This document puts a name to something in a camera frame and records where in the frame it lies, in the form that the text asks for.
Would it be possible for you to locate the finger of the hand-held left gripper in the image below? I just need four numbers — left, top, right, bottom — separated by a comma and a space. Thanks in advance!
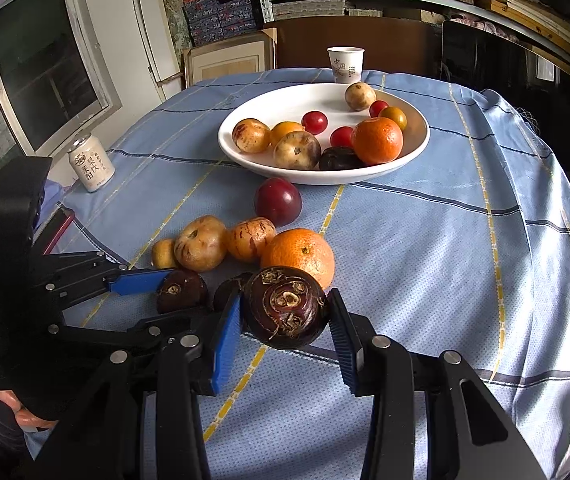
48, 307, 226, 361
30, 251, 176, 311

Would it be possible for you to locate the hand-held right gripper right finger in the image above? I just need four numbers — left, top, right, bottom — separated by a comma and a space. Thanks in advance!
327, 287, 523, 480

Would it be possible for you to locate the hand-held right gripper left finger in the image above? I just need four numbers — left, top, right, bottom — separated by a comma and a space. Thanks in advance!
30, 294, 244, 480

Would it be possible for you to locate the large dark water chestnut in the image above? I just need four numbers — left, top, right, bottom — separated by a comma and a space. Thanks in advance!
241, 266, 330, 351

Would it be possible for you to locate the striped brown pepino melon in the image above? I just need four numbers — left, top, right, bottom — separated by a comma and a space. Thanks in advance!
232, 118, 272, 154

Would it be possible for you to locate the striped yellow pepino melon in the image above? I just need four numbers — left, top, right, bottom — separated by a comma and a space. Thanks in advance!
273, 130, 323, 171
174, 215, 229, 273

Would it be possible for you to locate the orange tangerine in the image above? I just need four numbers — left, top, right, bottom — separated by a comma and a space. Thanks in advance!
260, 228, 336, 291
351, 117, 404, 166

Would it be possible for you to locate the orange tomato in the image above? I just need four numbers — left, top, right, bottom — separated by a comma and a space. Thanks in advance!
270, 121, 306, 148

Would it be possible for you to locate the small yellow tomato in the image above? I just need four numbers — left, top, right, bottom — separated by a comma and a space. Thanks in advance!
379, 106, 408, 132

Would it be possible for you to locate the white oval plate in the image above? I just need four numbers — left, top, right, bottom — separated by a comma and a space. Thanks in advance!
217, 82, 430, 186

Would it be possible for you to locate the round brown longan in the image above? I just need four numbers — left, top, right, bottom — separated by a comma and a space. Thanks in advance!
344, 82, 377, 112

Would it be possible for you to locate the person's left hand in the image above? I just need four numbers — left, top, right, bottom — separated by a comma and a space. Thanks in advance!
0, 389, 59, 431

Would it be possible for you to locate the small yellow pepino melon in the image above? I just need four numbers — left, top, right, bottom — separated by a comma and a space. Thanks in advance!
151, 238, 180, 270

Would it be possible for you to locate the phone in red case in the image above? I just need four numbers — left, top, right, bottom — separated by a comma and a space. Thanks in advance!
40, 207, 76, 256

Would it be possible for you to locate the striped orange pepino melon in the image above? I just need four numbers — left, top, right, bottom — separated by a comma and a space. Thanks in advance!
225, 217, 277, 264

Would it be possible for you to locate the white beverage can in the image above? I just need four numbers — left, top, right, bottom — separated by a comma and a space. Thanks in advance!
68, 132, 116, 193

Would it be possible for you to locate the blue checked tablecloth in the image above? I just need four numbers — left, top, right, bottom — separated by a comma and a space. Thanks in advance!
0, 69, 570, 480

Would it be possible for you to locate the dark red plum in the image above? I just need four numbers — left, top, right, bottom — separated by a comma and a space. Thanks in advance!
254, 177, 303, 228

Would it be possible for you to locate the flat dark water chestnut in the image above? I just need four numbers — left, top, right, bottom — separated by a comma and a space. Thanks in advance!
318, 146, 366, 172

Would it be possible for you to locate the white framed window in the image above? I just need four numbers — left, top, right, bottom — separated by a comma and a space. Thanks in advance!
0, 0, 122, 158

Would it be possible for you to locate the pale framed picture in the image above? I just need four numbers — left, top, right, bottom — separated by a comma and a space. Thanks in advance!
182, 27, 278, 88

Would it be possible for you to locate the white stick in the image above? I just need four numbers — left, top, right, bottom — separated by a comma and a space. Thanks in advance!
130, 0, 168, 101

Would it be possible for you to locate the green marbled panel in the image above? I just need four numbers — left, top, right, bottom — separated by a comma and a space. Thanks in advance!
156, 0, 193, 77

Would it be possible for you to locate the stack of patterned boxes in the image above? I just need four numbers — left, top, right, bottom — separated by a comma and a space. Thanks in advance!
180, 0, 261, 46

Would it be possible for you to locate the white paper cup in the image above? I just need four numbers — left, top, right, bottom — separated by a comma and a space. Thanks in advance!
327, 46, 366, 84

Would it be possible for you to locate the brown wooden board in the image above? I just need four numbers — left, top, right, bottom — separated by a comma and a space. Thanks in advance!
263, 15, 440, 78

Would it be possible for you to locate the metal storage shelf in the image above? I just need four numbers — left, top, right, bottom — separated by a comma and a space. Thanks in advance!
170, 0, 570, 76

